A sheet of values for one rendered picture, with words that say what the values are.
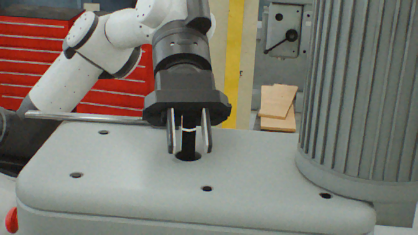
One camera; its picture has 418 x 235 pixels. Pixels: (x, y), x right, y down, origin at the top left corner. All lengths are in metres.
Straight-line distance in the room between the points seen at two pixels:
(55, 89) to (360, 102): 0.69
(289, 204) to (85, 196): 0.25
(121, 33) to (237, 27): 1.48
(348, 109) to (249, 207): 0.17
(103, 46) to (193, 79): 0.34
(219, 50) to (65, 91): 1.42
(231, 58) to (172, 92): 1.74
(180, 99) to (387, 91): 0.28
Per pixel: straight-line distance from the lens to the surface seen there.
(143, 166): 0.83
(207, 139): 0.83
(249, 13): 2.55
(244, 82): 2.63
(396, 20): 0.71
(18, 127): 1.29
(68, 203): 0.78
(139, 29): 1.06
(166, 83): 0.87
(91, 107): 5.87
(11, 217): 0.96
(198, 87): 0.87
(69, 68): 1.23
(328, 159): 0.79
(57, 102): 1.26
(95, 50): 1.18
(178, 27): 0.93
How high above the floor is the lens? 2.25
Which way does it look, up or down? 21 degrees down
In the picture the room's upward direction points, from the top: 3 degrees clockwise
